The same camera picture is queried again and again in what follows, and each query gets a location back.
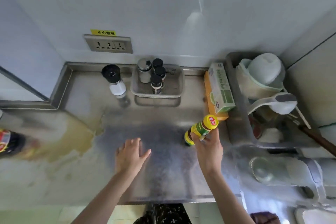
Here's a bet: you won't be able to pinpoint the person's left hand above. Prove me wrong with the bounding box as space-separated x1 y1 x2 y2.
115 138 152 180

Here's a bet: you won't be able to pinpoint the person's right hand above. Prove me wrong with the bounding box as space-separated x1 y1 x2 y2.
190 128 224 177

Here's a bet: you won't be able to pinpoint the green label sauce bottle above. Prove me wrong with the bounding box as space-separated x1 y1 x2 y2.
183 114 220 146

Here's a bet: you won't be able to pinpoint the brown cleaning cloth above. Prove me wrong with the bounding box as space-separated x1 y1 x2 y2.
250 212 280 224

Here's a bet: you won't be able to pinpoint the large oil bottle yellow cap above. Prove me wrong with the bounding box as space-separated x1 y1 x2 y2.
0 129 27 159

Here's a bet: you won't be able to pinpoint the person's right forearm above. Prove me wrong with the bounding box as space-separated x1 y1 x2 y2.
203 171 257 224

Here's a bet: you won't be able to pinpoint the person's left forearm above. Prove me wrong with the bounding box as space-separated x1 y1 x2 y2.
71 171 142 224

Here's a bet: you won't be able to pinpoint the stainless steel countertop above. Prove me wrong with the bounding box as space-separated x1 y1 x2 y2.
0 61 336 206

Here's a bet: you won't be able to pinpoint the grey dish rack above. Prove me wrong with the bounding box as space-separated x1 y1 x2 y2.
225 52 325 149

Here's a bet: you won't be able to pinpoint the orange box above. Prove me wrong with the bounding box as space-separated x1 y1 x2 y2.
204 71 229 121

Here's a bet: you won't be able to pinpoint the black patterned trousers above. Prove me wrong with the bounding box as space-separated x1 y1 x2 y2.
132 203 194 224

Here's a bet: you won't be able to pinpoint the green white box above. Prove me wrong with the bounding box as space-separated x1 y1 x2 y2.
209 62 236 113

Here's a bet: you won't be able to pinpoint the black white pepper grinder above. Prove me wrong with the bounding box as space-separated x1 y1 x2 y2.
101 64 127 97

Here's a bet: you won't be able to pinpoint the green rim bowl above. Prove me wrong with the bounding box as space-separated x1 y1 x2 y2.
235 58 286 100

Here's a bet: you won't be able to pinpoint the grey plastic basket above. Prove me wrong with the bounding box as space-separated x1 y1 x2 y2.
130 63 185 98

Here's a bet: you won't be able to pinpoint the steel shaker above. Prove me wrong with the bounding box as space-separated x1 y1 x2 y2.
137 58 153 84

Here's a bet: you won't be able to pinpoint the white bowl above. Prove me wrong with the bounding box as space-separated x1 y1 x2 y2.
248 53 286 86

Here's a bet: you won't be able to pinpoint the yellow warning sticker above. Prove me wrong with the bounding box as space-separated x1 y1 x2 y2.
90 29 117 36

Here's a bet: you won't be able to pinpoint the white utensil handle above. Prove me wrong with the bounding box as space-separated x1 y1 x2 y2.
295 107 312 129

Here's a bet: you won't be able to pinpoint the brown handle utensil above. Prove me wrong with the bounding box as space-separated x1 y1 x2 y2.
299 124 336 158

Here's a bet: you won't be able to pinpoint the grey wall socket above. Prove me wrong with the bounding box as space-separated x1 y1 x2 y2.
84 34 133 54

